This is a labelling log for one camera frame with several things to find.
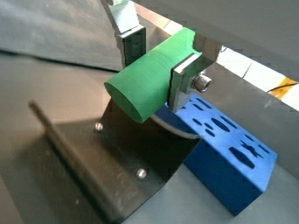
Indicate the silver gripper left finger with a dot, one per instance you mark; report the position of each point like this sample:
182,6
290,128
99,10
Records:
129,31

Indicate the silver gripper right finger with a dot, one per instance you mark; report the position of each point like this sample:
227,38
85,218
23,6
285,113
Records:
187,73

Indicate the green oval cylinder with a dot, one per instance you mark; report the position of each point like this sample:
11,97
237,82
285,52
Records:
139,87

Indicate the black cradle fixture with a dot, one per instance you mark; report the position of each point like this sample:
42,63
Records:
122,159

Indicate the blue shape sorter block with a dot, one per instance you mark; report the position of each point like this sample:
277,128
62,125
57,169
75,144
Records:
231,161

